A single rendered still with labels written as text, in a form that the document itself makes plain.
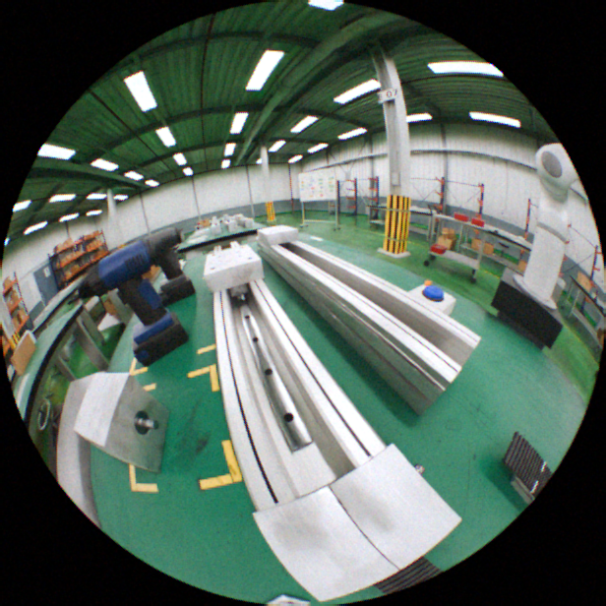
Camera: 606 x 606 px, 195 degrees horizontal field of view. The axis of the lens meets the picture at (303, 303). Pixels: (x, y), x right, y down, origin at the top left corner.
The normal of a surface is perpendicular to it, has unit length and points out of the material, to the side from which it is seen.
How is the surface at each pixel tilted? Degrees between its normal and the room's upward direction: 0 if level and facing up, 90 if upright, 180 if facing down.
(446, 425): 0
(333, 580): 0
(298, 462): 0
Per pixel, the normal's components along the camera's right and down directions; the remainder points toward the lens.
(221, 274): 0.44, 0.46
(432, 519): -0.07, -0.84
